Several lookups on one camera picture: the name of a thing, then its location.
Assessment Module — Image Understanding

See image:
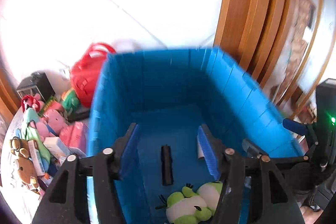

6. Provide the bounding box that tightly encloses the black cylinder roll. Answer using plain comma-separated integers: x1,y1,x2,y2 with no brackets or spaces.
161,145,174,186

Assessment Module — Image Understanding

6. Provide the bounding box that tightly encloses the small rilakkuma bear plush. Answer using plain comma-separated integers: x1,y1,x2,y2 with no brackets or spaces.
10,136,39,194

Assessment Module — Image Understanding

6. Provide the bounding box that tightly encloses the green frog plush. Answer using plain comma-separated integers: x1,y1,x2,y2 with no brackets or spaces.
156,181,223,224

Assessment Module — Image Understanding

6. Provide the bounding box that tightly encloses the white medicine box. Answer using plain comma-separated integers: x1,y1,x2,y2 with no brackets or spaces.
43,137,71,160

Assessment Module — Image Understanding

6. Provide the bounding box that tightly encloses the pink pig plush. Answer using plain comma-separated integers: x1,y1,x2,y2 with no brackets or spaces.
35,109,68,141

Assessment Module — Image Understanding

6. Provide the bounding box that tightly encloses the green cloth bib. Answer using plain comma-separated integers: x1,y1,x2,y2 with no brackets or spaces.
21,108,51,172

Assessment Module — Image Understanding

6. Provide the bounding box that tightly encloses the black small cabinet box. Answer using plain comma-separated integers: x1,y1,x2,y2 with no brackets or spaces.
16,72,55,102

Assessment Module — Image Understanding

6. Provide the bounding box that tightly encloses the blue plastic storage crate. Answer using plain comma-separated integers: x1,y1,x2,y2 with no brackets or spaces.
87,48,302,223

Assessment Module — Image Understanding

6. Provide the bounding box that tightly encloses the red plastic toy case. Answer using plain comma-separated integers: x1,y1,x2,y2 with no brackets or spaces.
70,43,116,108

